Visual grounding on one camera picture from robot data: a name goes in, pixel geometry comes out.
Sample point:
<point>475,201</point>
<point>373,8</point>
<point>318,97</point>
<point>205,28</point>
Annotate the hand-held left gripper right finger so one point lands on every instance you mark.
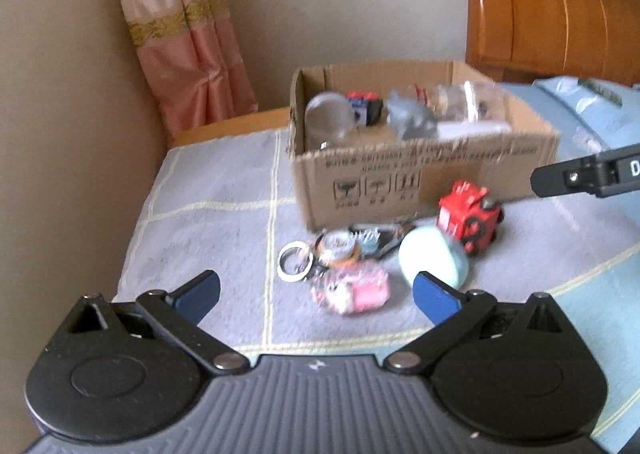
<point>435,299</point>

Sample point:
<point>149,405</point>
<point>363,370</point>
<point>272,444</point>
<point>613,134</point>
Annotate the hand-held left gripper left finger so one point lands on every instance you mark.
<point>195,291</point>

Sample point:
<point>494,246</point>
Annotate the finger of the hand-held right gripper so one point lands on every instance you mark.
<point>555,179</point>

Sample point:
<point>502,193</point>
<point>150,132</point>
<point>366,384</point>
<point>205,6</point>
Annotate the cardboard box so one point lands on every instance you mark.
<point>450,169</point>

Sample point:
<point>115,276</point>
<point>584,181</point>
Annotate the clear plastic bowl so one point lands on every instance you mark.
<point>465,99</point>

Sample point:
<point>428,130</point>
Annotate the black toy with red wheels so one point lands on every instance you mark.
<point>365,109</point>

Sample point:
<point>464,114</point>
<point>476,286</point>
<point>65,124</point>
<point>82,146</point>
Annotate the clear plastic jar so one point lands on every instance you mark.
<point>327,119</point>

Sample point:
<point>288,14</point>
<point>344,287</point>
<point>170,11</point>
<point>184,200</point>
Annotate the round teal case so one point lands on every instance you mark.
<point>430,254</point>

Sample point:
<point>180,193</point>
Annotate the grey and teal checked towel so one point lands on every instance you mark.
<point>210,214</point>

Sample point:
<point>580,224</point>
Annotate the blue floral pillow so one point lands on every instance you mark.
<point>565,94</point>

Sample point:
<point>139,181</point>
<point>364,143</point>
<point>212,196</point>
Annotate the wooden nightstand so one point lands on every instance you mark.
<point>225,127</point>

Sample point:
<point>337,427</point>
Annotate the wooden headboard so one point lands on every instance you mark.
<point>550,4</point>

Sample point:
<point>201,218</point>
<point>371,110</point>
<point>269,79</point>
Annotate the pink curtain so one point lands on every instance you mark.
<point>185,34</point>

